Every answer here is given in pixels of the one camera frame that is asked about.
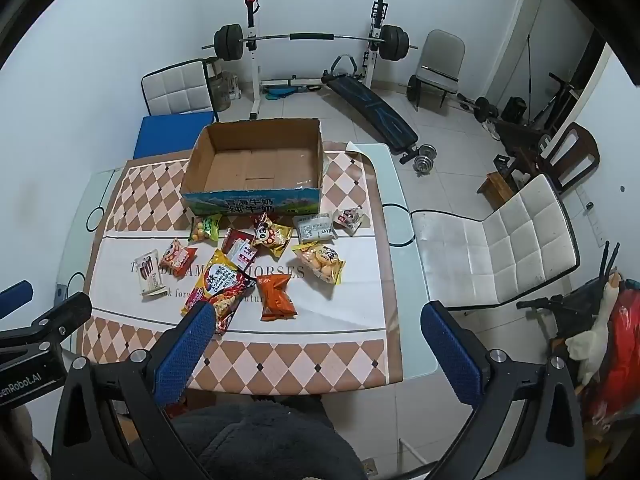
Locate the small white red snack packet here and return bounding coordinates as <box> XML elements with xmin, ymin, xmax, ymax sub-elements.
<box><xmin>334</xmin><ymin>206</ymin><xmax>370</xmax><ymax>237</ymax></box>

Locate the white plush goose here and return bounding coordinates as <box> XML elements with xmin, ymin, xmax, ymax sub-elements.
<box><xmin>565</xmin><ymin>272</ymin><xmax>623</xmax><ymax>386</ymax></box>

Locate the red and white seasoning packet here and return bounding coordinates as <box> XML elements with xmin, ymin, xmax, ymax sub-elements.
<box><xmin>221</xmin><ymin>227</ymin><xmax>258</xmax><ymax>271</ymax></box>

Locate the pink panda snack packet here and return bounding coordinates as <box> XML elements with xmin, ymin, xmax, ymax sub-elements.
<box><xmin>159</xmin><ymin>238</ymin><xmax>198</xmax><ymax>272</ymax></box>

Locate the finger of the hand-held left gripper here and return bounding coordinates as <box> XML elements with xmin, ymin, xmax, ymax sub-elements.
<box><xmin>0</xmin><ymin>281</ymin><xmax>34</xmax><ymax>320</ymax></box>
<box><xmin>0</xmin><ymin>291</ymin><xmax>94</xmax><ymax>361</ymax></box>

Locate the brown wooden chair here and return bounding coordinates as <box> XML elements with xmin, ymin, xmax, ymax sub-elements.
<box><xmin>532</xmin><ymin>121</ymin><xmax>601</xmax><ymax>193</ymax></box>

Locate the orange snack packet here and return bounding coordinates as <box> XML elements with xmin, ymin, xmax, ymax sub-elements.
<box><xmin>256</xmin><ymin>274</ymin><xmax>298</xmax><ymax>322</ymax></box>

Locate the grey folding chair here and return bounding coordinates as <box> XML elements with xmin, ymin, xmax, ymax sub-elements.
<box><xmin>407</xmin><ymin>30</ymin><xmax>467</xmax><ymax>111</ymax></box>

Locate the yellow red instant noodle packet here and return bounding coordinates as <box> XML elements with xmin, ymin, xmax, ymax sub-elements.
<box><xmin>181</xmin><ymin>249</ymin><xmax>257</xmax><ymax>336</ymax></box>

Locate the white quilted chair black frame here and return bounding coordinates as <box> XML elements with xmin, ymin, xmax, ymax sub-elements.
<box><xmin>141</xmin><ymin>58</ymin><xmax>215</xmax><ymax>117</ymax></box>

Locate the black sit-up bench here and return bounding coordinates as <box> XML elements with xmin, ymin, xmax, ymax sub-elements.
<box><xmin>320</xmin><ymin>54</ymin><xmax>420</xmax><ymax>156</ymax></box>

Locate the white quilted reclined chair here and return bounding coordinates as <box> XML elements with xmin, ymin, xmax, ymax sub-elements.
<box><xmin>411</xmin><ymin>174</ymin><xmax>581</xmax><ymax>311</ymax></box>

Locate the black exercise machine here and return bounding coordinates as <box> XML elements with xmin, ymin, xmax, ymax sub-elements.
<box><xmin>520</xmin><ymin>72</ymin><xmax>586</xmax><ymax>133</ymax></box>

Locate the clear water jug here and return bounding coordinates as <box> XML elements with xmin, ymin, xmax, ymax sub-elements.
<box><xmin>207</xmin><ymin>60</ymin><xmax>233</xmax><ymax>111</ymax></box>

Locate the yellow panda snack packet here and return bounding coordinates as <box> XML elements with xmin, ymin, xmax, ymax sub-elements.
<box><xmin>250</xmin><ymin>212</ymin><xmax>294</xmax><ymax>260</ymax></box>

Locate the small wooden stool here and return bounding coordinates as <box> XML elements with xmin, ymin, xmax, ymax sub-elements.
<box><xmin>476</xmin><ymin>171</ymin><xmax>518</xmax><ymax>211</ymax></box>

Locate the red bag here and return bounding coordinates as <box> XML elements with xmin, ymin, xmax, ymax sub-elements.
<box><xmin>582</xmin><ymin>280</ymin><xmax>640</xmax><ymax>411</ymax></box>

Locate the checkered printed tablecloth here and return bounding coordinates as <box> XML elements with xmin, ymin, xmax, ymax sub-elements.
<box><xmin>75</xmin><ymin>141</ymin><xmax>405</xmax><ymax>396</ymax></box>

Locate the chrome dumbbell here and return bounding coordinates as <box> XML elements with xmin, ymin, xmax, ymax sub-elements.
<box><xmin>412</xmin><ymin>144</ymin><xmax>437</xmax><ymax>173</ymax></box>

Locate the cardboard box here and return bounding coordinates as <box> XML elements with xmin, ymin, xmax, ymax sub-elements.
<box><xmin>180</xmin><ymin>118</ymin><xmax>325</xmax><ymax>217</ymax></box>

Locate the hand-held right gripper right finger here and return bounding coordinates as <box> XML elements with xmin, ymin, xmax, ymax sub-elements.
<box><xmin>420</xmin><ymin>301</ymin><xmax>587</xmax><ymax>480</ymax></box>

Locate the person's dark fleece clothing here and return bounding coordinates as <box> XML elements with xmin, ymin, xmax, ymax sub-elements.
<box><xmin>170</xmin><ymin>400</ymin><xmax>366</xmax><ymax>480</ymax></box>

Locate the short barbell on floor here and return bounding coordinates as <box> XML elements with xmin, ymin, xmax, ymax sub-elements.
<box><xmin>459</xmin><ymin>94</ymin><xmax>501</xmax><ymax>123</ymax></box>

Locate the clear yellow egg cake packet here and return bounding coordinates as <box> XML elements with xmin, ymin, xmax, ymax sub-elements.
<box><xmin>292</xmin><ymin>241</ymin><xmax>347</xmax><ymax>287</ymax></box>

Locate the black speaker box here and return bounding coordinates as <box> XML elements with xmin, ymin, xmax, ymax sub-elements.
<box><xmin>501</xmin><ymin>96</ymin><xmax>528</xmax><ymax>123</ymax></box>

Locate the grey white snack packet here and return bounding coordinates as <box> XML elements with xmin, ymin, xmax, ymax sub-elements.
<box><xmin>292</xmin><ymin>212</ymin><xmax>337</xmax><ymax>243</ymax></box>

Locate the green snack packet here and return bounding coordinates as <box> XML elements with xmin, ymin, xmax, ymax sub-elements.
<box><xmin>189</xmin><ymin>213</ymin><xmax>223</xmax><ymax>243</ymax></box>

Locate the white chocolate biscuit packet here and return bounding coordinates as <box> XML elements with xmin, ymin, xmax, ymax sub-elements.
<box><xmin>134</xmin><ymin>249</ymin><xmax>168</xmax><ymax>301</ymax></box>

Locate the black router with antennas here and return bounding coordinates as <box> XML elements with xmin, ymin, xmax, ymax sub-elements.
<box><xmin>597</xmin><ymin>241</ymin><xmax>621</xmax><ymax>281</ymax></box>

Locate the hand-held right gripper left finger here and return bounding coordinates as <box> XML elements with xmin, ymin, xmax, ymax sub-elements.
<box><xmin>50</xmin><ymin>301</ymin><xmax>218</xmax><ymax>480</ymax></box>

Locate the blue foam mat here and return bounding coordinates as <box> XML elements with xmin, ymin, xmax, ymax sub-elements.
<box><xmin>132</xmin><ymin>112</ymin><xmax>216</xmax><ymax>160</ymax></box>

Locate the long barbell with black plates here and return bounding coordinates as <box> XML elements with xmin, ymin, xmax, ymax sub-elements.
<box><xmin>214</xmin><ymin>22</ymin><xmax>420</xmax><ymax>63</ymax></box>

